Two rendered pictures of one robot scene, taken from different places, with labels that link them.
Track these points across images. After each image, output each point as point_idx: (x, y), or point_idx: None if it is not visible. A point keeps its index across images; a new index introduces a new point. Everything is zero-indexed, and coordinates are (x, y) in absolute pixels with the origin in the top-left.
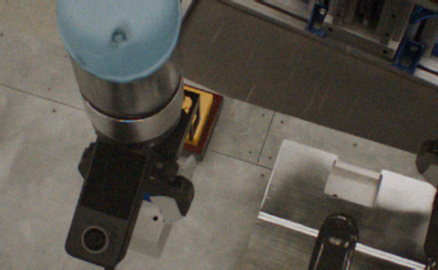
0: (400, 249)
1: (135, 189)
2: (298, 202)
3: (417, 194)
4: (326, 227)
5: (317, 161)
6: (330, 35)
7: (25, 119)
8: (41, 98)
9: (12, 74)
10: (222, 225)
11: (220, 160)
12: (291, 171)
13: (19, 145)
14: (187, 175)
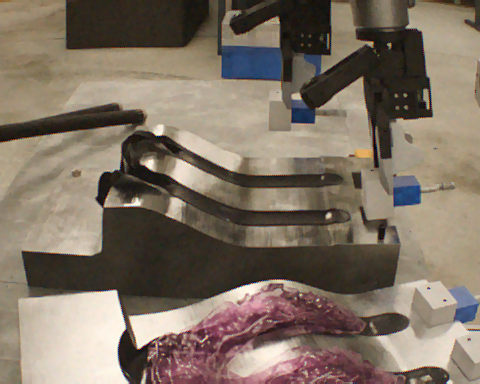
0: (334, 199)
1: (264, 6)
2: (337, 165)
3: None
4: (329, 176)
5: (369, 168)
6: None
7: (333, 136)
8: (348, 138)
9: (355, 130)
10: None
11: None
12: (355, 161)
13: (317, 136)
14: (305, 78)
